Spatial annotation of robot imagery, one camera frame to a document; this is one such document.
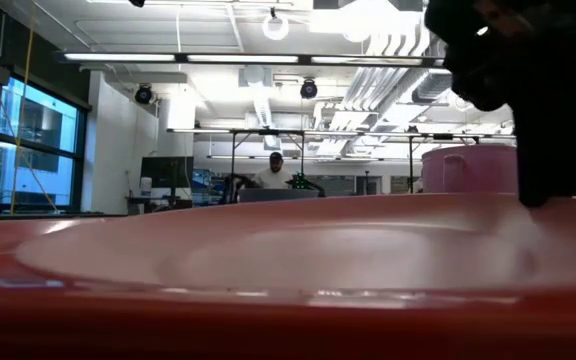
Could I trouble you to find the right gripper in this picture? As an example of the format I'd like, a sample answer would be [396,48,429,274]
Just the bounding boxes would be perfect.
[423,0,576,209]

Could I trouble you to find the lilac mug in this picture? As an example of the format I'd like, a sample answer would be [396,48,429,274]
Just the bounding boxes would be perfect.
[420,144,519,196]

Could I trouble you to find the pink plate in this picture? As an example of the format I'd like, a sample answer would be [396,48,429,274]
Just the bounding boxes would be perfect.
[13,192,576,301]

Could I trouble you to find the red plastic tray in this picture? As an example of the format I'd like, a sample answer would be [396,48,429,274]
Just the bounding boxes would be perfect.
[0,214,576,360]

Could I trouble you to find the person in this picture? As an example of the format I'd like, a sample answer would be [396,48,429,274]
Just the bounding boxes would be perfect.
[251,151,295,190]

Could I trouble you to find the overhead light bar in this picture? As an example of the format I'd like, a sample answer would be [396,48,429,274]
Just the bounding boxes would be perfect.
[56,49,444,69]

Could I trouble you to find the black monitor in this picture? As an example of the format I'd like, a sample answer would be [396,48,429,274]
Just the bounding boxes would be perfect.
[140,155,195,190]

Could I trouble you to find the window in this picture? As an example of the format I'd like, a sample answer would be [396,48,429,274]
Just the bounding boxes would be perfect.
[0,74,89,214]

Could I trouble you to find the hanging black camera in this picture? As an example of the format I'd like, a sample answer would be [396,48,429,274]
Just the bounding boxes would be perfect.
[299,78,319,100]
[134,83,154,106]

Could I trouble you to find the background rig frame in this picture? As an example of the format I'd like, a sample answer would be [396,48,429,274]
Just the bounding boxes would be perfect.
[166,127,518,196]

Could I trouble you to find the white ring lamp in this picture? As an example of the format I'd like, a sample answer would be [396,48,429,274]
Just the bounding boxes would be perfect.
[261,12,291,42]

